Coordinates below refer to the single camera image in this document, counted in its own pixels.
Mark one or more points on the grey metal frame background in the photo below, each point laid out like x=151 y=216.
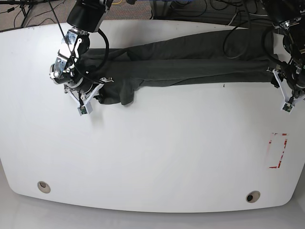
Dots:
x=160 y=8

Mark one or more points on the wrist camera on image-left arm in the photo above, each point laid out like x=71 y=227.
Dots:
x=85 y=109

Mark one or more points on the black tripod stand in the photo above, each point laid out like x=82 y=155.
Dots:
x=24 y=7

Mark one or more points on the red tape rectangle marking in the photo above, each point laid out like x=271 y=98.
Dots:
x=276 y=150

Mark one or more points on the table cable grommet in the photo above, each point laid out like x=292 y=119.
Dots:
x=253 y=196
x=43 y=187

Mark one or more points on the wrist camera on image-right arm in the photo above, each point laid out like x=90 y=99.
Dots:
x=287 y=107

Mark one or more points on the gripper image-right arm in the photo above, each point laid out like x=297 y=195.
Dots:
x=291 y=91

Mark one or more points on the dark grey T-shirt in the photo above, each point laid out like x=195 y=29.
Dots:
x=191 y=59

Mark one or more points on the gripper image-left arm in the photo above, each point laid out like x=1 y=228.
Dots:
x=83 y=90

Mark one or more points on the right table cable grommet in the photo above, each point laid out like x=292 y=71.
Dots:
x=253 y=196

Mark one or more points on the left table cable grommet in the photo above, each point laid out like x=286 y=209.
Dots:
x=43 y=187

